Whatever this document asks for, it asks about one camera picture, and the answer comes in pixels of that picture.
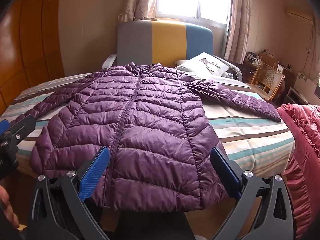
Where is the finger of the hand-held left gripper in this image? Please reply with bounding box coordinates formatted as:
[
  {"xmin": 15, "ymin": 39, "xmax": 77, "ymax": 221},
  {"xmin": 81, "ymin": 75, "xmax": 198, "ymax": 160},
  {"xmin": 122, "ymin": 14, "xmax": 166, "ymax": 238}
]
[{"xmin": 0, "ymin": 115, "xmax": 37, "ymax": 150}]

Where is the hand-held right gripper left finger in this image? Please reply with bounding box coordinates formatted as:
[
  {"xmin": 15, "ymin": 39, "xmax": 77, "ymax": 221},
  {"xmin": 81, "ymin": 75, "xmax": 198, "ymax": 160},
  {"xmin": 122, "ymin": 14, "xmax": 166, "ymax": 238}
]
[{"xmin": 26, "ymin": 146, "xmax": 110, "ymax": 240}]

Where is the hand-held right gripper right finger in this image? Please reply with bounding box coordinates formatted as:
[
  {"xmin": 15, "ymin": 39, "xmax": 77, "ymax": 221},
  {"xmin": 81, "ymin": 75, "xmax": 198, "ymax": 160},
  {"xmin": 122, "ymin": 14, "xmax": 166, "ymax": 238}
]
[{"xmin": 210, "ymin": 147, "xmax": 297, "ymax": 240}]

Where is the purple down jacket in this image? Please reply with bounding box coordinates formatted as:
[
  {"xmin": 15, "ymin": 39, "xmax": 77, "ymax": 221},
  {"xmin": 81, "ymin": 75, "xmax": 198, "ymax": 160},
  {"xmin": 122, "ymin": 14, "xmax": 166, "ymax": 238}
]
[{"xmin": 14, "ymin": 64, "xmax": 283, "ymax": 212}]

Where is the person's left hand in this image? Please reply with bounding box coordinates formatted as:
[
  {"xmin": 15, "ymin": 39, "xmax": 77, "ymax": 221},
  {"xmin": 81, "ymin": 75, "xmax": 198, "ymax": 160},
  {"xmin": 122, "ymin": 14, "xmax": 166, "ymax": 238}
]
[{"xmin": 0, "ymin": 185, "xmax": 20, "ymax": 228}]

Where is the striped bed sheet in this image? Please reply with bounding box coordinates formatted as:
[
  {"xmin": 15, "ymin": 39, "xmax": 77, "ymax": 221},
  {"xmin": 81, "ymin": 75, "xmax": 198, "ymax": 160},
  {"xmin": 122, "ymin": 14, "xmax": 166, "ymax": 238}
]
[{"xmin": 0, "ymin": 72, "xmax": 295, "ymax": 180}]

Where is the red ruffled quilt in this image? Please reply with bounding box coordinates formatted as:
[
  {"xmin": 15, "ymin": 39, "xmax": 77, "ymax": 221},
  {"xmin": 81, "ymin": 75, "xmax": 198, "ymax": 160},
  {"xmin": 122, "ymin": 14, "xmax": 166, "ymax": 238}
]
[{"xmin": 276, "ymin": 104, "xmax": 320, "ymax": 240}]

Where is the wooden wardrobe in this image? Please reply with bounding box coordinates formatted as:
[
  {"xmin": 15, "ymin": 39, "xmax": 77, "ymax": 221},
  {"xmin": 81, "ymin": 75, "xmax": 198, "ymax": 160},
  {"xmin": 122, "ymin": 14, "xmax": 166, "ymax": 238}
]
[{"xmin": 0, "ymin": 0, "xmax": 66, "ymax": 110}]

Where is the wicker chair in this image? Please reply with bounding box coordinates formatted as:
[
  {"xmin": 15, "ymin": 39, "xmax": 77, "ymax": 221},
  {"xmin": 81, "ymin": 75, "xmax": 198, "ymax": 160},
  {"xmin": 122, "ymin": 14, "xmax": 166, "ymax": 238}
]
[{"xmin": 250, "ymin": 62, "xmax": 285, "ymax": 103}]

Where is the white storage box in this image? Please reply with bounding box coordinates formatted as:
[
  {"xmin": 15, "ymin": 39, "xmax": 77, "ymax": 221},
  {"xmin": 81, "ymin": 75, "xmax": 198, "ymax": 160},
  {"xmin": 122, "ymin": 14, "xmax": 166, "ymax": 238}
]
[{"xmin": 286, "ymin": 86, "xmax": 311, "ymax": 105}]

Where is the white printed pillow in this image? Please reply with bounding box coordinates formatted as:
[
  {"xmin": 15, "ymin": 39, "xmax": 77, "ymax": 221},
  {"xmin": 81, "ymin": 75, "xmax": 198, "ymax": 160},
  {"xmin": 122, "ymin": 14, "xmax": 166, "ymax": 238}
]
[{"xmin": 175, "ymin": 52, "xmax": 229, "ymax": 77}]

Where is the cluttered desk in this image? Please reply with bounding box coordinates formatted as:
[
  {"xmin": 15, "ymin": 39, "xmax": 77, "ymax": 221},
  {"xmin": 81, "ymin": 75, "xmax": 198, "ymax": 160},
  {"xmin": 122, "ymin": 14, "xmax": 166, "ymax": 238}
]
[{"xmin": 244, "ymin": 49, "xmax": 295, "ymax": 80}]

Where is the white air conditioner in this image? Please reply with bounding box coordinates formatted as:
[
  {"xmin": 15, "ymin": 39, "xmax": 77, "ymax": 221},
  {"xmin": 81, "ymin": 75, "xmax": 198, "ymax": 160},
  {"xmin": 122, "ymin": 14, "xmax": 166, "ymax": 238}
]
[{"xmin": 286, "ymin": 9, "xmax": 313, "ymax": 22}]

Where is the grey padded bed rail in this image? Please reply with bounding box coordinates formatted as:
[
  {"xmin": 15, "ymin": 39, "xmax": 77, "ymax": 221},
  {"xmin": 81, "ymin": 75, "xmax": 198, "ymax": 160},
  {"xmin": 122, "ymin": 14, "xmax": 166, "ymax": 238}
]
[{"xmin": 212, "ymin": 54, "xmax": 243, "ymax": 82}]

